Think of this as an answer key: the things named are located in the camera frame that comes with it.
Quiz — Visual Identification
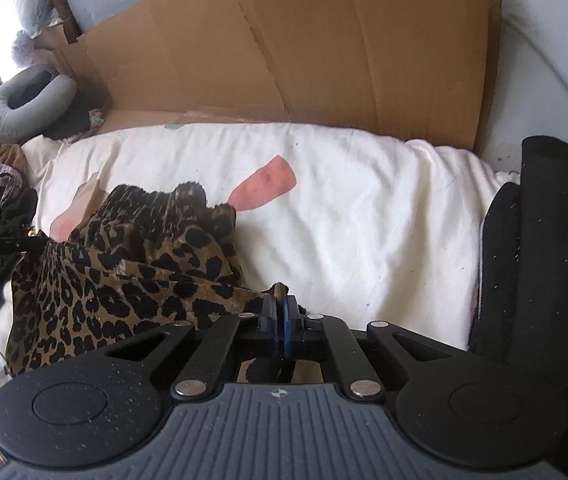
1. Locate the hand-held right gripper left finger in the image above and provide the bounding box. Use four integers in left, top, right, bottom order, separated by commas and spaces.
106, 294, 279, 401

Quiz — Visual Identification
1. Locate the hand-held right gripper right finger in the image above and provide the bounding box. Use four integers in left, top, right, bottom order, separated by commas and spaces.
278, 294, 454, 401

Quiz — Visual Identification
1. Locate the leopard print garment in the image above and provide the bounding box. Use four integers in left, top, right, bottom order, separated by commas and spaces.
6, 182, 325, 386

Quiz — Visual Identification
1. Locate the brown garment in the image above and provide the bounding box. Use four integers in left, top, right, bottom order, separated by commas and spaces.
0, 142, 29, 176

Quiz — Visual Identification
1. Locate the white printed blanket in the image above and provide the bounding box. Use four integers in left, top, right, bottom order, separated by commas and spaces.
0, 122, 515, 480

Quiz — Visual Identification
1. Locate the grey neck pillow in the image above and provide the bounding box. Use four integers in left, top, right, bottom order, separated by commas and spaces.
0, 64, 78, 143

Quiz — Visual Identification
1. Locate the black cloth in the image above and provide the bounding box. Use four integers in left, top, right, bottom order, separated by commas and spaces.
44, 105, 97, 141

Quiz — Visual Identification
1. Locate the open cardboard box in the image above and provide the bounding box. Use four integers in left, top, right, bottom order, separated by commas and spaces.
31, 10, 82, 66

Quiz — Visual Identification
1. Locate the folded black garment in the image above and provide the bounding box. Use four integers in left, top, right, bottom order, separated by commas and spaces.
469, 135, 568, 480

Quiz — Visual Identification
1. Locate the flat brown cardboard sheet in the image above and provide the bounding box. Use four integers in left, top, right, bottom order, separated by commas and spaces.
58, 0, 502, 153

